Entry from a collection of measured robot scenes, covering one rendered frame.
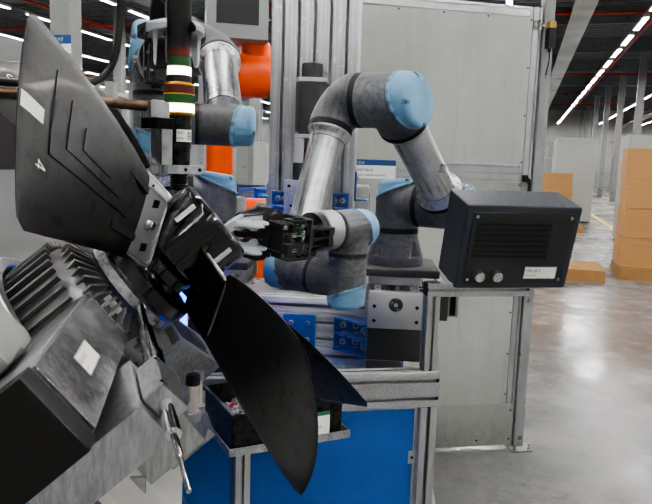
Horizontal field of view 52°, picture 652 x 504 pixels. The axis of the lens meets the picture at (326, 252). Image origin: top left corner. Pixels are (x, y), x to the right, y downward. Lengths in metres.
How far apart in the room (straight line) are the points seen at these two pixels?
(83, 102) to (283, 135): 1.28
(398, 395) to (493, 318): 1.72
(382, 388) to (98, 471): 0.90
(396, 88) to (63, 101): 0.82
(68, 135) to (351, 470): 1.07
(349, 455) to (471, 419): 1.78
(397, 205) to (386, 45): 1.29
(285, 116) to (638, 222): 7.40
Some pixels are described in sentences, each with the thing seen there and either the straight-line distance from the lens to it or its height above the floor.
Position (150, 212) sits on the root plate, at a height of 1.24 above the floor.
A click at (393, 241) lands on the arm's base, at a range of 1.77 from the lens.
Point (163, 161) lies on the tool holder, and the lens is 0.97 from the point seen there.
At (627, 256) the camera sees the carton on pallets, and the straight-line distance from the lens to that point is 9.08.
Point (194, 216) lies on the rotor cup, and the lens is 0.86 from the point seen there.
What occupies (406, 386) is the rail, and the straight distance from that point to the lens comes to 1.50.
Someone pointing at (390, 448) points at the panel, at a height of 0.68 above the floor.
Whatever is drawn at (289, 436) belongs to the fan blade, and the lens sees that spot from 0.74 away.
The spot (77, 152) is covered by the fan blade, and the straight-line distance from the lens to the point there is 0.70.
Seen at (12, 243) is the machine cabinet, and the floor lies 0.64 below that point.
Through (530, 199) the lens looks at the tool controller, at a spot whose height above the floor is 1.24.
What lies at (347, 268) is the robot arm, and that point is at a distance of 1.28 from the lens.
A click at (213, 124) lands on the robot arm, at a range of 1.24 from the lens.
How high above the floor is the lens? 1.31
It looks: 8 degrees down
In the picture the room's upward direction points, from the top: 2 degrees clockwise
